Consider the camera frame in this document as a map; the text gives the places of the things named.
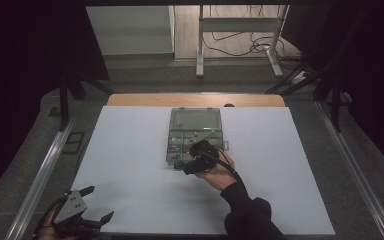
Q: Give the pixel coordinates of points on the clear grey compartment box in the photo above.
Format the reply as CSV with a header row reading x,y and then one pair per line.
x,y
193,120

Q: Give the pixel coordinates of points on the person's right hand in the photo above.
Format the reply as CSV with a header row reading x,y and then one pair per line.
x,y
221,175

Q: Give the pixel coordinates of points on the white metal desk frame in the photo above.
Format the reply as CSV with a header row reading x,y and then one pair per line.
x,y
240,24

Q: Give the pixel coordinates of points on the white cabinet panel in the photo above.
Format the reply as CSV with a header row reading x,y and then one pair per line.
x,y
130,30

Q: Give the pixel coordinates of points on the person's left hand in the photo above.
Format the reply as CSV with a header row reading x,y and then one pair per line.
x,y
46,231

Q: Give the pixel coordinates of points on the small white parts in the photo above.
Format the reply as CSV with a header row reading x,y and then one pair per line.
x,y
177,141

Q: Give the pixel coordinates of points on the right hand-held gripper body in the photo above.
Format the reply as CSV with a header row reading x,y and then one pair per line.
x,y
201,155

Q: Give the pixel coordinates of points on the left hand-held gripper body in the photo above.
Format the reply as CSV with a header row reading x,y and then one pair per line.
x,y
69,208

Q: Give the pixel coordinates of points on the aluminium rail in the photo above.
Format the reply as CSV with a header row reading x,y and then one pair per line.
x,y
40,181
353,166

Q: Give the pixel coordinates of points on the white power strip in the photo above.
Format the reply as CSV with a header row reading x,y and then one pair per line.
x,y
298,78

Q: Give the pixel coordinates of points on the white table cover sheet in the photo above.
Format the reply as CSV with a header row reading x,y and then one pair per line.
x,y
130,166

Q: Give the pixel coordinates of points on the black metal stand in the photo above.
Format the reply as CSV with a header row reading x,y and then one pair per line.
x,y
335,96
65,100

